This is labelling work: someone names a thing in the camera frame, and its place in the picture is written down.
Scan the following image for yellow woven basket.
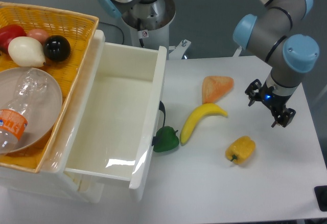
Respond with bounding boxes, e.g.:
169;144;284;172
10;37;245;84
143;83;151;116
1;2;99;173

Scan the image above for pink peach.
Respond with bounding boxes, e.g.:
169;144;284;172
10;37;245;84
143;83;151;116
27;29;50;45

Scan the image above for yellow bell pepper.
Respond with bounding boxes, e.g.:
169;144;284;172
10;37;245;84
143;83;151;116
225;136;256;165

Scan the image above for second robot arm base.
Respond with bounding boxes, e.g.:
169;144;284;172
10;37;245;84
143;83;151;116
98;0;191;60

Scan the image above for black cable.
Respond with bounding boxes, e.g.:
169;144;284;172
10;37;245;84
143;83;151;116
98;21;125;44

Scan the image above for black drawer handle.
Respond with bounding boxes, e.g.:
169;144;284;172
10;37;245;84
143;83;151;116
152;101;167;147

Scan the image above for clear plastic bottle orange label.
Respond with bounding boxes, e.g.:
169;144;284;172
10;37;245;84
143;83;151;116
1;68;49;155

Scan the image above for green bell pepper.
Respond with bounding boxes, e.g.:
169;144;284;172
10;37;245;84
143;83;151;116
152;126;179;153

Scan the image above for yellow banana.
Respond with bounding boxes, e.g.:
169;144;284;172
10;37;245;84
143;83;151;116
179;103;228;145

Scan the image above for black object at table edge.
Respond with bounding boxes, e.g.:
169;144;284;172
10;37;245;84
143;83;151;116
314;185;327;212

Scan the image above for white drawer cabinet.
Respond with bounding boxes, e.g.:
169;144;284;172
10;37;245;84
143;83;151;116
1;124;104;203

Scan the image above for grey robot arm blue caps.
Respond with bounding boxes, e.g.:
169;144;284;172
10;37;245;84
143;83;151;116
233;0;320;127

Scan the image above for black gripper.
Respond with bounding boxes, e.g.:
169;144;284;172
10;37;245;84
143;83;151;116
245;79;296;128

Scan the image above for orange triangular bread slice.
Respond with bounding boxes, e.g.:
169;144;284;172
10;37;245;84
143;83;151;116
202;76;234;104

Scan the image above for black round fruit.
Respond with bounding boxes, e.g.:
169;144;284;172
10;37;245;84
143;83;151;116
43;35;71;62

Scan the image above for red pepper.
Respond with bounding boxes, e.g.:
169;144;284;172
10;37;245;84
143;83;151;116
0;25;27;54

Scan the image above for beige plate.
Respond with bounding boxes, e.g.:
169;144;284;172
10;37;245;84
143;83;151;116
1;68;62;153

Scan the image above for white pear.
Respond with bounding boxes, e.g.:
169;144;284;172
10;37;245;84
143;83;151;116
8;36;45;68

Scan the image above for white open drawer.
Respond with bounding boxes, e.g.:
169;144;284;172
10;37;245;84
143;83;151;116
65;42;167;201

